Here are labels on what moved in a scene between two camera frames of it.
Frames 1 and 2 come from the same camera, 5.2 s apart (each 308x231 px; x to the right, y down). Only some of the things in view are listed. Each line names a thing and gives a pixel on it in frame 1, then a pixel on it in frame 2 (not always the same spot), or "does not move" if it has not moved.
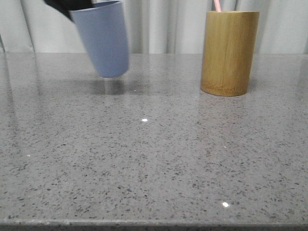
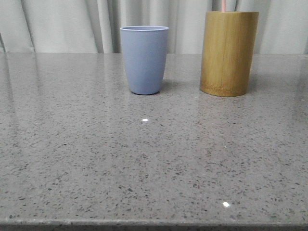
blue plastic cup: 103,31 -> 145,50
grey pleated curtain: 155,26 does not move
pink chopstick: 217,6 -> 224,6
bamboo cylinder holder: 230,41 does not move
